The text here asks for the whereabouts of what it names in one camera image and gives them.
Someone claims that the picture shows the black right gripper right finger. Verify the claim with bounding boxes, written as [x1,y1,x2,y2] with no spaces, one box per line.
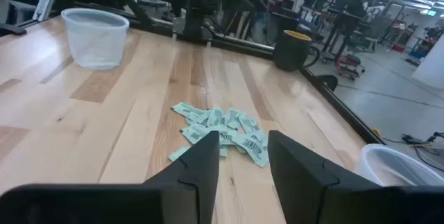
[267,130,382,224]

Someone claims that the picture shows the translucent plastic bin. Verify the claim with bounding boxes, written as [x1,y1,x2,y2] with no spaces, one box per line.
[61,8,130,71]
[353,143,444,187]

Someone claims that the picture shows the black table clamp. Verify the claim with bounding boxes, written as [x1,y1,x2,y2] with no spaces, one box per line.
[315,74,339,92]

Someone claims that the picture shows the black floor cables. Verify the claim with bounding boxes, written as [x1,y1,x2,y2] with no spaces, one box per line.
[401,130,444,173]

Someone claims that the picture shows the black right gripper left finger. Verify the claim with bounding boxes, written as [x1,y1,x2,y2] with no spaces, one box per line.
[142,130,220,224]

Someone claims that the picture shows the black standing desk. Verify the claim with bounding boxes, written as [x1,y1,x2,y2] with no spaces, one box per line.
[321,7,371,62]

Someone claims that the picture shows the red rolling creeper seat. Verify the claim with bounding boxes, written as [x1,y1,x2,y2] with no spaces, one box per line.
[335,53,366,80]

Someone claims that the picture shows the black diagonal frame strut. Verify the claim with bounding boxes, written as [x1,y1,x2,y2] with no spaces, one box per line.
[110,0,155,29]

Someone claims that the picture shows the black mug yellow inside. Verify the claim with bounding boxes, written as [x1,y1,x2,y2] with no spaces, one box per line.
[273,29,321,73]

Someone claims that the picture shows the yellow floor cord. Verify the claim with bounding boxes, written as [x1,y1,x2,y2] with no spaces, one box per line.
[371,128,436,148]

